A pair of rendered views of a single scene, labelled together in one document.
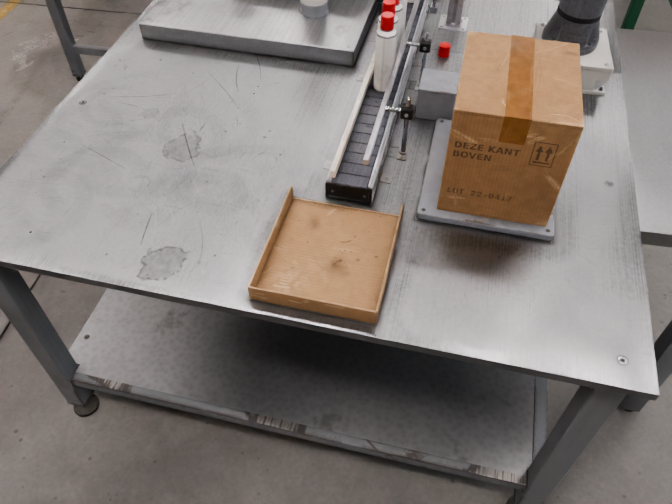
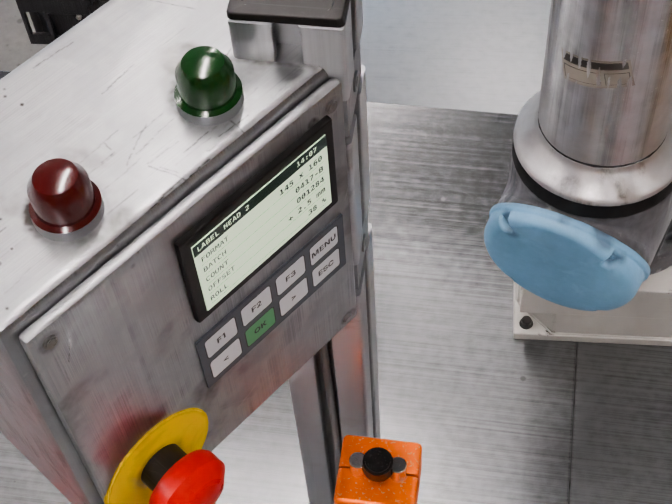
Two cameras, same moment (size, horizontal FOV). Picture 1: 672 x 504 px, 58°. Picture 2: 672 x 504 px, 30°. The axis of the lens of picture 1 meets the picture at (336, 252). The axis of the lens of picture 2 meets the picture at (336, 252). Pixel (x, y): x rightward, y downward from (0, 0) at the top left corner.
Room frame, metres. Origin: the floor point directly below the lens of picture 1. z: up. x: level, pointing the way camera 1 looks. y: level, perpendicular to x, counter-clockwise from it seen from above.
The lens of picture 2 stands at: (1.82, -0.02, 1.84)
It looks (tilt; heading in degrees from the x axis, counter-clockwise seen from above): 56 degrees down; 269
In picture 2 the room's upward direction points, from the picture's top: 5 degrees counter-clockwise
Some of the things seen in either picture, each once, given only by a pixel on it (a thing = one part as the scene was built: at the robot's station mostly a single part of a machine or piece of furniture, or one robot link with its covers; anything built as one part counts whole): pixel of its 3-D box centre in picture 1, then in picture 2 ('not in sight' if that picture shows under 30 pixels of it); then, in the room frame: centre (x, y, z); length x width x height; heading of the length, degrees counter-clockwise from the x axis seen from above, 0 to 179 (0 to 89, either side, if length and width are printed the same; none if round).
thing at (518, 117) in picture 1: (506, 127); not in sight; (1.08, -0.38, 0.99); 0.30 x 0.24 x 0.27; 167
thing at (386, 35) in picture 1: (385, 52); not in sight; (1.39, -0.12, 0.98); 0.05 x 0.05 x 0.20
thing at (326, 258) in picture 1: (330, 249); not in sight; (0.84, 0.01, 0.85); 0.30 x 0.26 x 0.04; 166
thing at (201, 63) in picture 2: not in sight; (205, 79); (1.85, -0.34, 1.49); 0.03 x 0.03 x 0.02
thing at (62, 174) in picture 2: not in sight; (61, 192); (1.91, -0.29, 1.49); 0.03 x 0.03 x 0.02
